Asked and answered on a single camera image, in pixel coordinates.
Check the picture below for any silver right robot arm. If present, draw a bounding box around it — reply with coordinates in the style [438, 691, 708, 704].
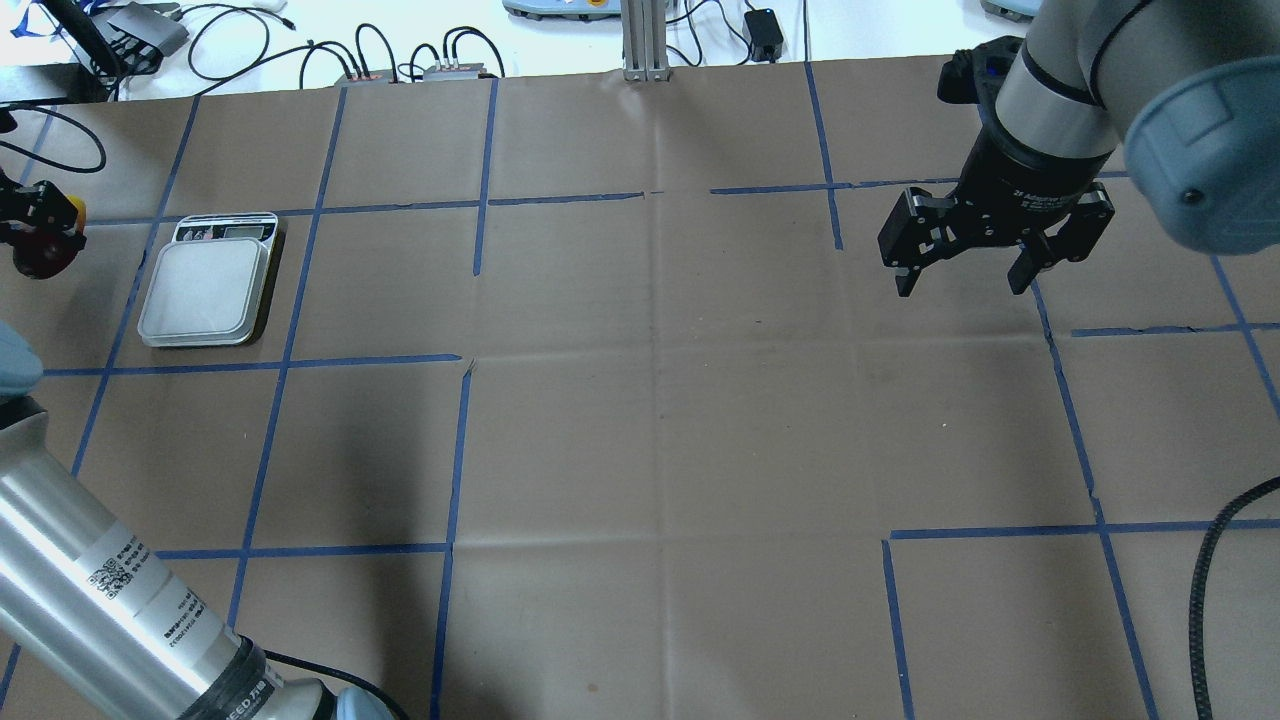
[878, 1, 1279, 297]

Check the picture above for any red yellow mango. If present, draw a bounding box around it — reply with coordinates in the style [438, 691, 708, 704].
[12, 195, 87, 281]

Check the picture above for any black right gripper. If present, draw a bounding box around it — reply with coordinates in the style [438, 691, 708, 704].
[878, 129, 1115, 297]

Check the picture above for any black corrugated cable conduit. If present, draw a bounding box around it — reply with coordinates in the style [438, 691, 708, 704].
[1188, 474, 1280, 720]

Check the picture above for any silver digital kitchen scale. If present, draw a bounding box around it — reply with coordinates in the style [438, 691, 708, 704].
[136, 211, 285, 348]

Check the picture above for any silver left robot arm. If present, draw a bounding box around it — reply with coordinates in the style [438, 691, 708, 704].
[1, 325, 406, 719]

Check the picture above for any aluminium frame post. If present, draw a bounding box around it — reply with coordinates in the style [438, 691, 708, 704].
[620, 0, 671, 82]

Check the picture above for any black power adapter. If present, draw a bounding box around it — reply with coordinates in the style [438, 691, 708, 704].
[742, 8, 785, 63]

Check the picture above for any upper orange adapter box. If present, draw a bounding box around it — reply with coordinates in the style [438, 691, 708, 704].
[333, 69, 394, 87]

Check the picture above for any grey laptop hub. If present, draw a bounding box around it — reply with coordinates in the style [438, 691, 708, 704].
[90, 1, 191, 76]

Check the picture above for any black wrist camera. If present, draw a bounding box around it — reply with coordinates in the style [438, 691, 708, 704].
[936, 36, 1024, 117]

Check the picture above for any blue teach pendant tablet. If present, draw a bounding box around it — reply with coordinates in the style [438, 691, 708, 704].
[500, 0, 622, 22]

